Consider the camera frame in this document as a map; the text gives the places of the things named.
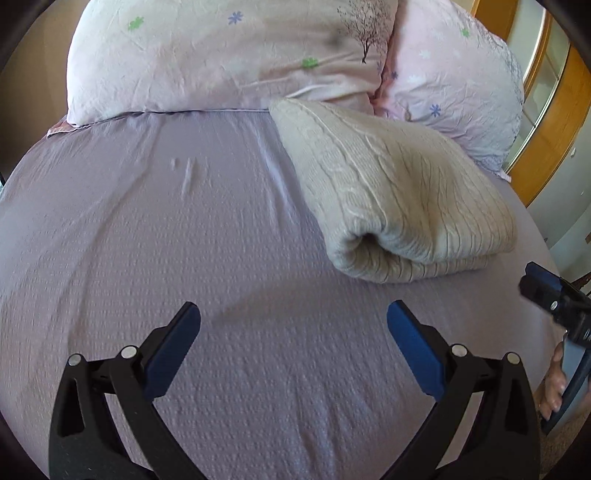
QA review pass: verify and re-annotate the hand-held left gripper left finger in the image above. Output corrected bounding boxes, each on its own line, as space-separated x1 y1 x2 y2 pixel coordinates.
48 302 201 480

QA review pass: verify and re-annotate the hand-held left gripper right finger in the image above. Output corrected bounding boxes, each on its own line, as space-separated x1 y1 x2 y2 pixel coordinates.
386 300 541 480

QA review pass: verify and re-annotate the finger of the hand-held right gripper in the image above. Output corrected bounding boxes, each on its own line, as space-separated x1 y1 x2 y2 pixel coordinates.
519 261 591 331

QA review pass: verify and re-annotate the person's right hand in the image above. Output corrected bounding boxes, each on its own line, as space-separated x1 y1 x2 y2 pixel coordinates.
539 344 566 420

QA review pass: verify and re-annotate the lilac bed sheet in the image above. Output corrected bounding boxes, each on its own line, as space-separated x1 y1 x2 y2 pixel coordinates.
0 109 565 480

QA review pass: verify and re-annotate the folded cream knit sweater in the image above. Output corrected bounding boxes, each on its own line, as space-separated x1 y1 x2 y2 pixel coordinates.
269 99 517 284

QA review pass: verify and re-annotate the wardrobe glass panel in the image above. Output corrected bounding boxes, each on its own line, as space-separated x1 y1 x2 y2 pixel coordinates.
516 10 572 155

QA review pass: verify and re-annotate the large pink floral pillow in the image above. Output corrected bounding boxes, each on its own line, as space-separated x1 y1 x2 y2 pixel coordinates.
66 0 399 127

